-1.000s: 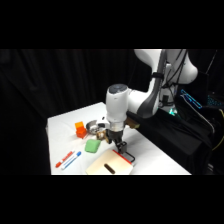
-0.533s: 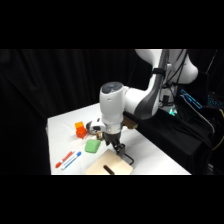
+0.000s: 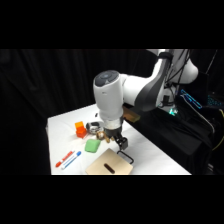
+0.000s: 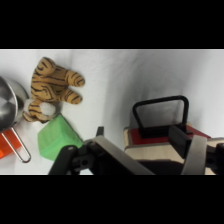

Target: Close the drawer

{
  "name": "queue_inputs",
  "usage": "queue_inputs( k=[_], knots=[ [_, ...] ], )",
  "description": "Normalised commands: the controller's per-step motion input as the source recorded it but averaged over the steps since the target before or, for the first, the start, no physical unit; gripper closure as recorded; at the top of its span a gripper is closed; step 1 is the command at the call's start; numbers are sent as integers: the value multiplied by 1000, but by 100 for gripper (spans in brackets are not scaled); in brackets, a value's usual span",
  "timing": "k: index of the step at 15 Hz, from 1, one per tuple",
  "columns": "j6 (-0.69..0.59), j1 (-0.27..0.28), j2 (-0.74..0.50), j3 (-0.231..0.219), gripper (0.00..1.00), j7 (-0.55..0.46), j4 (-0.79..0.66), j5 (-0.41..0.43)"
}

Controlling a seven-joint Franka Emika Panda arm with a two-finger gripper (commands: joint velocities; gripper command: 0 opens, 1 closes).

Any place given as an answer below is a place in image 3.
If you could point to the blue marker pen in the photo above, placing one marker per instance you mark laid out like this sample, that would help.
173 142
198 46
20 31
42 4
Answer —
71 160

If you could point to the red marker pen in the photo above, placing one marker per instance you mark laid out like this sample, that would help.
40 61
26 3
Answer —
65 159

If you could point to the wooden box with slot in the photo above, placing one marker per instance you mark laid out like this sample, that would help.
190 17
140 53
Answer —
103 161

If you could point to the gold-brown wrist camera box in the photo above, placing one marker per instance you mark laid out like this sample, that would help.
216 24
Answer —
131 115

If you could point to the black curtain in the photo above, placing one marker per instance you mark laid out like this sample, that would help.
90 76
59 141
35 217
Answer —
33 86

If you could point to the red-orange block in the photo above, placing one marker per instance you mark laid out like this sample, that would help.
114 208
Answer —
81 133

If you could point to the brown plush toy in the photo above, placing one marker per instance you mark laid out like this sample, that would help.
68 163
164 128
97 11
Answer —
101 135

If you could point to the green sponge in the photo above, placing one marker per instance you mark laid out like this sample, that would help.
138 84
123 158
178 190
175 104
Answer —
92 146

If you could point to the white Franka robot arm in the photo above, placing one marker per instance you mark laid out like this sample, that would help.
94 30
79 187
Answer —
106 96

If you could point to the blue-lit black device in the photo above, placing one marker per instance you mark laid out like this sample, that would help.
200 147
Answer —
191 98

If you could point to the silver metal bowl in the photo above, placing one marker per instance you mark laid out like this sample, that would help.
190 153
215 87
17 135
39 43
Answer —
91 126

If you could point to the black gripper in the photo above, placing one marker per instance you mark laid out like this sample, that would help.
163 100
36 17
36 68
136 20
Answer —
114 132

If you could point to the black covered robot stand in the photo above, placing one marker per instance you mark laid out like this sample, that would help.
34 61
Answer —
173 136

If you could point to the orange cube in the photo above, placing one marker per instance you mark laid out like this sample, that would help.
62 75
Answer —
79 125

